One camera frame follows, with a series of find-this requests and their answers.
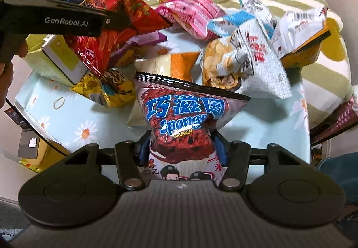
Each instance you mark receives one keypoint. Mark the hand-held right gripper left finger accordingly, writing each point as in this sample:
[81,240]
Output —
[144,150]

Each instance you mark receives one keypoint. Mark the yellow flat packet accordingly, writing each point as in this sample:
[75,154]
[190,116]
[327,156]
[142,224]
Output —
[47,157]

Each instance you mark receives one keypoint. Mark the white zigzag-edged snack packet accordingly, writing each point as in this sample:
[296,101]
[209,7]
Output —
[257,9]

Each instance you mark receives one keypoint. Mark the grey white chips bag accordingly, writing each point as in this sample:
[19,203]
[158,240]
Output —
[251,63]

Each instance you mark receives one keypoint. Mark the light blue daisy cloth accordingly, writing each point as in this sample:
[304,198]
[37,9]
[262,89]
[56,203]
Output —
[84,125]

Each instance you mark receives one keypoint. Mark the pink snack packet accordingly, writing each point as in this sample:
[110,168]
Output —
[193,13]

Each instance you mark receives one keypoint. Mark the cream orange snack packet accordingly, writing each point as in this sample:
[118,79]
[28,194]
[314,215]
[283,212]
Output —
[181,66]

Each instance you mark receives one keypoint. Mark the maroon quilted bag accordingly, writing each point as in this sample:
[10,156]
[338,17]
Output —
[341,119]

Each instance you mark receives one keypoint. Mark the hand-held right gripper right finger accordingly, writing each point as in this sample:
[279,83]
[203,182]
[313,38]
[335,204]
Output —
[221,150]

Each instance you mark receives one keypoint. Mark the white orange snack bag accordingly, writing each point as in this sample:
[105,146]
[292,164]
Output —
[299,30]

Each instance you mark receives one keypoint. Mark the purple snack packet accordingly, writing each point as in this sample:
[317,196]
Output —
[148,38]

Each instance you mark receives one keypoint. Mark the blue denim trousers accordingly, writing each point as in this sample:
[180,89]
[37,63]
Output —
[341,172]

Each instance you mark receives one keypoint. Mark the gold yellow snack bag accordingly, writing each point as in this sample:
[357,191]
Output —
[112,88]

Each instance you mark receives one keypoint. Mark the green cardboard box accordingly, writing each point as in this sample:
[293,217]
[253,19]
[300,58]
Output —
[36,60]

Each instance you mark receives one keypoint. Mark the red snack bag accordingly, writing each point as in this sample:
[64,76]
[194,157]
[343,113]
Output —
[92,49]

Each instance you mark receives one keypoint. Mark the blue white snack packet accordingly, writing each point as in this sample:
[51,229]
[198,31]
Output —
[223,23]

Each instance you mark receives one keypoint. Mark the grey card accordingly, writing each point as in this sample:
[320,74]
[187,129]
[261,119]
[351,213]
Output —
[28,144]

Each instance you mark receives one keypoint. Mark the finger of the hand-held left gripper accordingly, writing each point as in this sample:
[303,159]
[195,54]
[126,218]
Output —
[131,21]

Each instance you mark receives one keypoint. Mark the brown purple snack bag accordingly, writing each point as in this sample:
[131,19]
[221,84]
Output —
[179,113]

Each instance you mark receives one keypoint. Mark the person's left hand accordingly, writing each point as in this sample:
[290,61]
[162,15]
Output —
[7,83]

